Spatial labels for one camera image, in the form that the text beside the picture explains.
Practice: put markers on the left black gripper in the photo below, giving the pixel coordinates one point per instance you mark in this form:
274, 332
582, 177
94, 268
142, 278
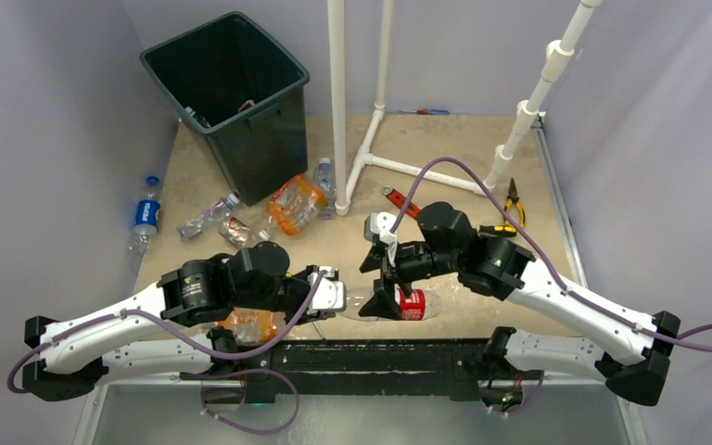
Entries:
303, 275

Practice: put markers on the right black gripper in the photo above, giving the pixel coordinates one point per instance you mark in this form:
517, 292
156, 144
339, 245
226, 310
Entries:
383, 303

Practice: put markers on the red cap clear bottle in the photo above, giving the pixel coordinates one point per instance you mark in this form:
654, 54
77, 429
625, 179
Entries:
236, 233

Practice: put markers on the orange label bottle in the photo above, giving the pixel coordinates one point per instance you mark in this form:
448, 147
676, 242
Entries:
253, 327
292, 208

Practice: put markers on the clear bottle white cap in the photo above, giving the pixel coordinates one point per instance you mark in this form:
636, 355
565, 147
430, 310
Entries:
200, 119

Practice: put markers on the red gold label bottle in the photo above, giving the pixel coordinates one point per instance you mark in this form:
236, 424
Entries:
246, 105

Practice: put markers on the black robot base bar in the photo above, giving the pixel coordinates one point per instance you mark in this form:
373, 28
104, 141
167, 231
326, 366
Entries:
460, 369

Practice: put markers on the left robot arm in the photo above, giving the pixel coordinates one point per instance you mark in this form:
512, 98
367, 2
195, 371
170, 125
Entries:
173, 324

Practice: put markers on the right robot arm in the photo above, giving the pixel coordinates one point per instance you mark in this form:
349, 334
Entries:
613, 345

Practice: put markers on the dark green plastic bin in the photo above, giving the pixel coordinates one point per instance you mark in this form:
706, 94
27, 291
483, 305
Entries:
214, 68

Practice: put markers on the yellow black screwdriver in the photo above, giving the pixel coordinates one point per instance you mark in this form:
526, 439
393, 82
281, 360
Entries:
319, 331

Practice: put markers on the crushed clear bottle left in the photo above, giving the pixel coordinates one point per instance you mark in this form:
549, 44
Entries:
217, 212

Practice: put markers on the clear small water bottle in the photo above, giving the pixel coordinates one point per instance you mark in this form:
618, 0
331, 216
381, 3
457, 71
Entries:
324, 177

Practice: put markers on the yellow black pliers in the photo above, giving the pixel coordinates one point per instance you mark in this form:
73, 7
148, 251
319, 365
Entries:
513, 202

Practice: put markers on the small red blue screwdriver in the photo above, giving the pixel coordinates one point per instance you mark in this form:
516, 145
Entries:
426, 111

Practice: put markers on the red handle adjustable wrench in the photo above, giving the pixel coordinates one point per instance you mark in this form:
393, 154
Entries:
398, 199

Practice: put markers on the white PVC pipe frame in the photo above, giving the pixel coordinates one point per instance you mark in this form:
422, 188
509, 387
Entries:
469, 56

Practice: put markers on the Pepsi bottle by wall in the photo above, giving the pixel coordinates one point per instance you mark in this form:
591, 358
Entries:
146, 216

